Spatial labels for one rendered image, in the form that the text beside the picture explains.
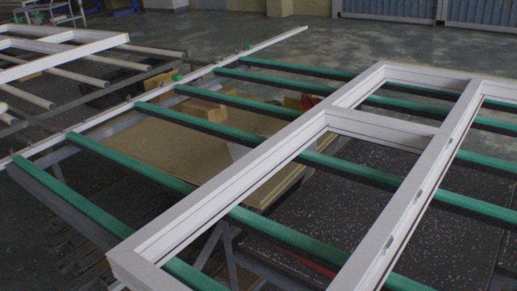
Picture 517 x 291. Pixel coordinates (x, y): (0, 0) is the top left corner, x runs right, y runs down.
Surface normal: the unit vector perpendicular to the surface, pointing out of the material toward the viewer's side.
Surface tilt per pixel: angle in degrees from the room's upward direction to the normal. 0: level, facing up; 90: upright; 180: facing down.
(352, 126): 90
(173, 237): 90
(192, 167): 0
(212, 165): 0
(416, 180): 0
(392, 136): 90
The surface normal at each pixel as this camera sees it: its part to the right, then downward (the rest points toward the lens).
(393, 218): -0.07, -0.87
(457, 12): -0.61, 0.43
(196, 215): 0.79, 0.25
